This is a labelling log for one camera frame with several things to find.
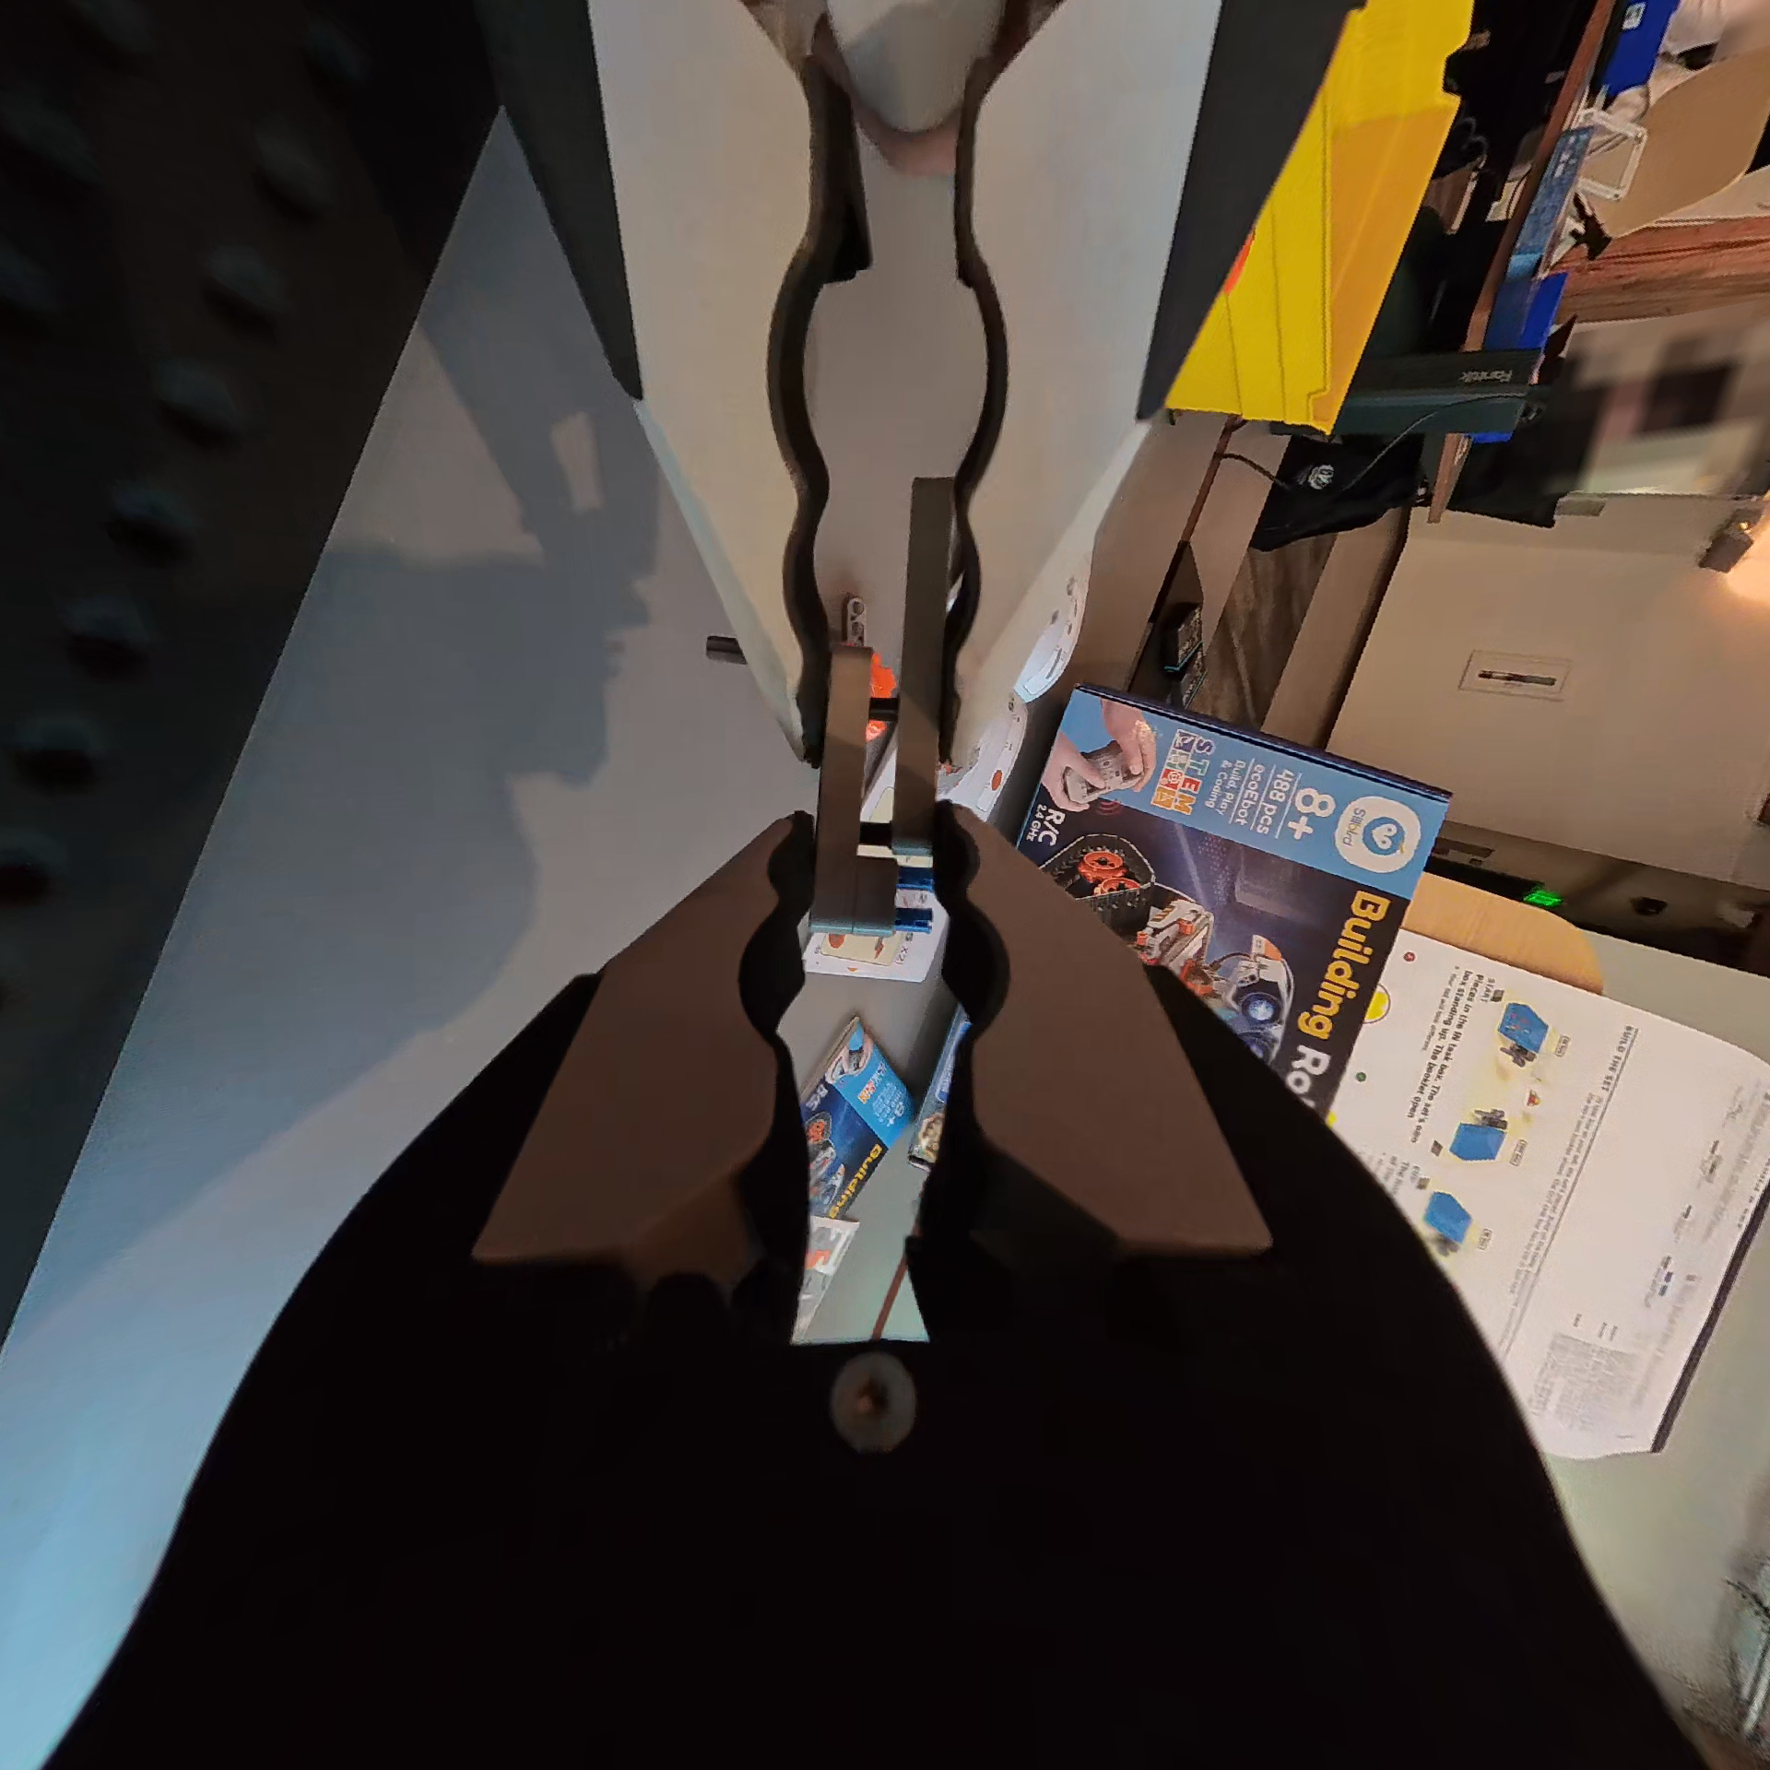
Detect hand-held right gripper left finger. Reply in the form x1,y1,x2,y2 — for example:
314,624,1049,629
472,812,817,1336

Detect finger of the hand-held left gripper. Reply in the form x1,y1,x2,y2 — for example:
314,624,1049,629
587,0,876,767
940,0,1219,767

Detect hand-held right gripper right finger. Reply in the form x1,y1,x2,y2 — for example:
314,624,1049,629
907,802,1274,1336

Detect grey beam black pins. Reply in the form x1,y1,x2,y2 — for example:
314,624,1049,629
811,643,901,933

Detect grey angled beam blue pins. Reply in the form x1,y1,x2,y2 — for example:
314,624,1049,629
857,477,966,934

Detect yellow storage bin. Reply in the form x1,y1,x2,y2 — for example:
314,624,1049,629
1165,0,1474,433

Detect colourful printed booklet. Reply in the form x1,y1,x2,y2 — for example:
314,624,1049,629
799,1015,916,1226

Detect printed toy box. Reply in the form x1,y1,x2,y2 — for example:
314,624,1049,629
1016,686,1453,1122

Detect dark teal tool case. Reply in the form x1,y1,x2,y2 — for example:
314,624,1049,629
1345,345,1544,445

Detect open instruction booklet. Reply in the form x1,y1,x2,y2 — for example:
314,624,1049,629
803,575,1083,987

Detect black logo cloth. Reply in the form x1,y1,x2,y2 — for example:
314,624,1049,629
1252,438,1428,556

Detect light wooden board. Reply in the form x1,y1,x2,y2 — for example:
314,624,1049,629
1405,872,1606,998

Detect white printed instruction sheet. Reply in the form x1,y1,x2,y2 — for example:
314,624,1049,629
1331,930,1770,1462

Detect orange wheel beam assembly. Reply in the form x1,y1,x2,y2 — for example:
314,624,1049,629
840,594,904,755

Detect black perforated panel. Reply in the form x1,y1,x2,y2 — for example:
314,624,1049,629
0,0,502,1330

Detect black cable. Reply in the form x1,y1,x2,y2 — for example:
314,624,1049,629
1214,422,1434,486

